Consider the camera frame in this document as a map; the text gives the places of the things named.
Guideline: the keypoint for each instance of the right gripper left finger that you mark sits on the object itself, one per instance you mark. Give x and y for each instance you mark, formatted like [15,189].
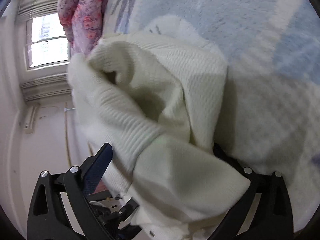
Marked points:
[47,218]

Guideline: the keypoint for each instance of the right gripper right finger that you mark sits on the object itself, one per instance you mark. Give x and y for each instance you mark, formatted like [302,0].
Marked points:
[273,218]

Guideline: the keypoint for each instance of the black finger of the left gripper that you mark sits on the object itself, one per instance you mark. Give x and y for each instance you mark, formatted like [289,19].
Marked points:
[111,220]

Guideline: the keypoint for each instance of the cream white knit sweater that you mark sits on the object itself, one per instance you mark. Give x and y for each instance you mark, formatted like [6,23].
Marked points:
[156,100]

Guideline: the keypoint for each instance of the bright window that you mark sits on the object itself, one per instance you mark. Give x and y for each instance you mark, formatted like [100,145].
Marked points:
[46,43]

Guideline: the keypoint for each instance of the white blue patterned bed blanket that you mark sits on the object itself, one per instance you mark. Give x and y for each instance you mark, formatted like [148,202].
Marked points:
[270,114]

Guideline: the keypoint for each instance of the pink purple floral quilt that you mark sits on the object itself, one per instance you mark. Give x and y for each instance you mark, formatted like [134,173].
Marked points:
[82,21]

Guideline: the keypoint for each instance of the wall air conditioner unit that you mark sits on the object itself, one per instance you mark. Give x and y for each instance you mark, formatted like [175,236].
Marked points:
[30,118]

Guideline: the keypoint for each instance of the white wall radiator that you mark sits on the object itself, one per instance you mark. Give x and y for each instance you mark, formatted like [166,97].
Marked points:
[45,87]

